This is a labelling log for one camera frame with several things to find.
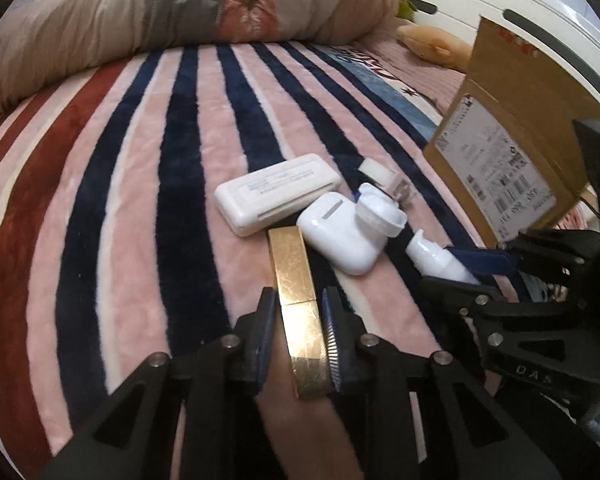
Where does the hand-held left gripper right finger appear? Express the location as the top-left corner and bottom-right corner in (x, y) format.
(321, 287), (566, 480)

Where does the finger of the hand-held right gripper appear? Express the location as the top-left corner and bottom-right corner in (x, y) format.
(419, 279), (600, 387)
(445, 229), (600, 302)

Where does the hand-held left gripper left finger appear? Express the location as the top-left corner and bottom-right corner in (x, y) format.
(40, 287), (278, 480)

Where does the small white pump bottle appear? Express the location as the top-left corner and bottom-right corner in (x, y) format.
(405, 229), (479, 286)

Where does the gold rectangular lipstick case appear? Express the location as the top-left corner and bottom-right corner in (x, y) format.
(267, 226), (335, 401)

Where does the cardboard box with label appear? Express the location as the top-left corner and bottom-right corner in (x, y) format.
(422, 15), (600, 251)

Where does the white earbuds case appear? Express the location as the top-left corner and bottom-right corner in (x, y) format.
(296, 191), (377, 276)

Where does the white rectangular case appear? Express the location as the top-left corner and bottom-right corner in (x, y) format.
(214, 153), (344, 238)

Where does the striped plush blanket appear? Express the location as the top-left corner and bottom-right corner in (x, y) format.
(0, 40), (531, 466)

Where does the pink quilted sheet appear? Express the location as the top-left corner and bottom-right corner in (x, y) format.
(350, 35), (477, 121)

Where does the tan plush toy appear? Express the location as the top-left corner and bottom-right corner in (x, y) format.
(396, 23), (474, 69)

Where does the beige and pink duvet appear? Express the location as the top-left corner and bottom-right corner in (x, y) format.
(0, 0), (409, 128)

